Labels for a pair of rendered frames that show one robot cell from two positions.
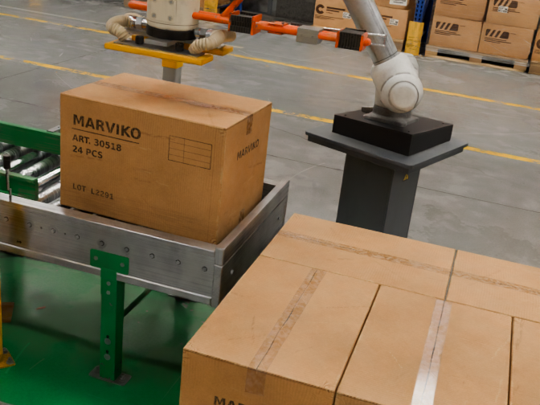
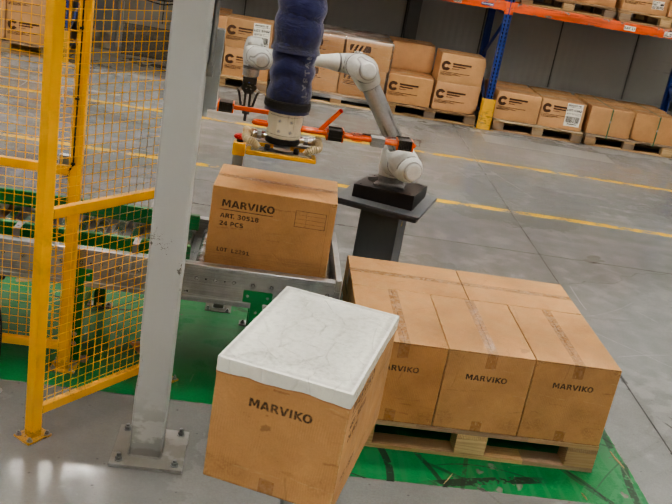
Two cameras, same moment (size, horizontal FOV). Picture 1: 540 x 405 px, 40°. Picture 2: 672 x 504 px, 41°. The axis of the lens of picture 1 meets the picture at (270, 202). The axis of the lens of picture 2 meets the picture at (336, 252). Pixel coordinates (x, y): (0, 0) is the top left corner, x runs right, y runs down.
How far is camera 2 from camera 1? 239 cm
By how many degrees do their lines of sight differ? 20
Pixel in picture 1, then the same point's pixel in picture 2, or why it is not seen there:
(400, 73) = (409, 157)
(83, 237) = (238, 282)
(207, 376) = not seen: hidden behind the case
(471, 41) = (331, 83)
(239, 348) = not seen: hidden behind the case
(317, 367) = (432, 339)
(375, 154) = (392, 211)
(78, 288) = not seen: hidden behind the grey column
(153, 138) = (284, 213)
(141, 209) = (269, 260)
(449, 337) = (483, 318)
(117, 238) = (265, 281)
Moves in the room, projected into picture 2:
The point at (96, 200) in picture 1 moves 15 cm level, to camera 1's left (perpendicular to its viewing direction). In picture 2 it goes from (235, 257) to (204, 256)
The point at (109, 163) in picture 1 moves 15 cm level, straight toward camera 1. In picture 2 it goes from (248, 231) to (262, 242)
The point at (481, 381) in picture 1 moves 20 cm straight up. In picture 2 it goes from (511, 337) to (521, 298)
